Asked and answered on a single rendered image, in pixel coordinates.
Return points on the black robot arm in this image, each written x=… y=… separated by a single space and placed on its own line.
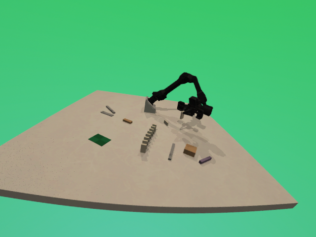
x=195 y=101

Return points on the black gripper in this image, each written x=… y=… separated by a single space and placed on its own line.
x=190 y=110

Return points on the dark green flat square mat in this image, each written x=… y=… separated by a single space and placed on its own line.
x=99 y=139

